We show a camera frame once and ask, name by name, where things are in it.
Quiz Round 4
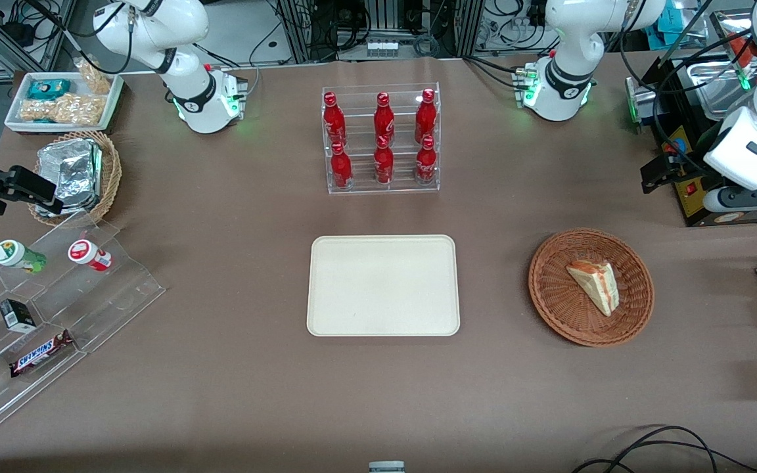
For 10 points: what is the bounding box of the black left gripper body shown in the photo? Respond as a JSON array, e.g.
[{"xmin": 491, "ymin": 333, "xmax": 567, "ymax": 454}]
[{"xmin": 669, "ymin": 152, "xmax": 709, "ymax": 186}]

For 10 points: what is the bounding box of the triangular sandwich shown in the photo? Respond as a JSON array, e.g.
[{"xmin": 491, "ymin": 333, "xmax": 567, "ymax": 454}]
[{"xmin": 566, "ymin": 259, "xmax": 620, "ymax": 317}]

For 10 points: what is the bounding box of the light wicker basket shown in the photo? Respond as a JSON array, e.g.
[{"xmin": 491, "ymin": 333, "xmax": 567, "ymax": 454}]
[{"xmin": 26, "ymin": 129, "xmax": 123, "ymax": 228}]

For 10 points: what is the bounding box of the white rectangular snack tray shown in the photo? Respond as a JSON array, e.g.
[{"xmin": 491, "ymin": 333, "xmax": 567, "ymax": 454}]
[{"xmin": 4, "ymin": 70, "xmax": 125, "ymax": 135}]

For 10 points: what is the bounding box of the round brown wicker basket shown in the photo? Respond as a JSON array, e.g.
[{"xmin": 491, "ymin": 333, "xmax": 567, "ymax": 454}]
[{"xmin": 528, "ymin": 227, "xmax": 655, "ymax": 348}]

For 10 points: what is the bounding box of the cream plastic tray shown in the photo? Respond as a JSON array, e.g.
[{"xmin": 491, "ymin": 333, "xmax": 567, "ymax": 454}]
[{"xmin": 306, "ymin": 235, "xmax": 461, "ymax": 338}]

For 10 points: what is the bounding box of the black metal machine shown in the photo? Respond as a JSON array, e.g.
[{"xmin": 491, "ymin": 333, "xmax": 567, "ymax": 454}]
[{"xmin": 626, "ymin": 55, "xmax": 757, "ymax": 228}]

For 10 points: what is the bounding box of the silver foil package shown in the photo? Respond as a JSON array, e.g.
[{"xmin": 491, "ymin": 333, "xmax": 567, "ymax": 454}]
[{"xmin": 36, "ymin": 137, "xmax": 104, "ymax": 216}]

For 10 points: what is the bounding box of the green lidded cup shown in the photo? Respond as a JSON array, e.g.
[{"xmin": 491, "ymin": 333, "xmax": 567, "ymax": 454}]
[{"xmin": 0, "ymin": 239, "xmax": 48, "ymax": 275}]

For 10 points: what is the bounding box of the shiny metal pan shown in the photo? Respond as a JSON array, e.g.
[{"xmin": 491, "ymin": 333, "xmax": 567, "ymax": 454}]
[{"xmin": 671, "ymin": 55, "xmax": 757, "ymax": 123}]

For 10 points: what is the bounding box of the clear peanut snack bag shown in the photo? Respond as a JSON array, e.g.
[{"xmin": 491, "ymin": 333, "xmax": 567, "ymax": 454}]
[
  {"xmin": 18, "ymin": 93, "xmax": 105, "ymax": 126},
  {"xmin": 74, "ymin": 57, "xmax": 114, "ymax": 97}
]

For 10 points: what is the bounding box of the red lidded cup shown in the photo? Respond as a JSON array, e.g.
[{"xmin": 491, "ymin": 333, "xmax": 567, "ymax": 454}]
[{"xmin": 67, "ymin": 239, "xmax": 114, "ymax": 273}]

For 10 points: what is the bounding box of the teal snack packet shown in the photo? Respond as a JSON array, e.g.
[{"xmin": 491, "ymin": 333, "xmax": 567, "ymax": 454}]
[{"xmin": 26, "ymin": 78, "xmax": 72, "ymax": 101}]

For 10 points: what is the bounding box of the small black box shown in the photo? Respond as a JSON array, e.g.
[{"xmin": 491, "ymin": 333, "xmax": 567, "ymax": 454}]
[{"xmin": 0, "ymin": 298, "xmax": 38, "ymax": 333}]

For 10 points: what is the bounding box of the clear acrylic stepped stand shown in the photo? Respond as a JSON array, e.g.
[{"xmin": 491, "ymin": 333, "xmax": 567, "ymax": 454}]
[{"xmin": 0, "ymin": 212, "xmax": 167, "ymax": 445}]

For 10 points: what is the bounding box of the snickers chocolate bar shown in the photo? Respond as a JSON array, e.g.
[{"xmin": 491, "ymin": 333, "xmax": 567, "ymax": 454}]
[{"xmin": 9, "ymin": 329, "xmax": 76, "ymax": 379}]

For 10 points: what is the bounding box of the red cola bottle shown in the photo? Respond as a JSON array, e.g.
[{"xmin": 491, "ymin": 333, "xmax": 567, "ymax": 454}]
[
  {"xmin": 323, "ymin": 91, "xmax": 347, "ymax": 147},
  {"xmin": 373, "ymin": 91, "xmax": 396, "ymax": 146},
  {"xmin": 414, "ymin": 89, "xmax": 438, "ymax": 145},
  {"xmin": 415, "ymin": 134, "xmax": 438, "ymax": 185},
  {"xmin": 373, "ymin": 135, "xmax": 395, "ymax": 187},
  {"xmin": 330, "ymin": 141, "xmax": 354, "ymax": 192}
]

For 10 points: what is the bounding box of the clear acrylic bottle rack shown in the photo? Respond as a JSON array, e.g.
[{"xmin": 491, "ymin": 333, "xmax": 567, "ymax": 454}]
[{"xmin": 321, "ymin": 82, "xmax": 442, "ymax": 196}]

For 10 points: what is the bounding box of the black cable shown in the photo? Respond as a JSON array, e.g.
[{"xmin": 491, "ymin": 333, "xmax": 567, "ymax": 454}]
[
  {"xmin": 605, "ymin": 425, "xmax": 719, "ymax": 473},
  {"xmin": 572, "ymin": 440, "xmax": 757, "ymax": 473}
]

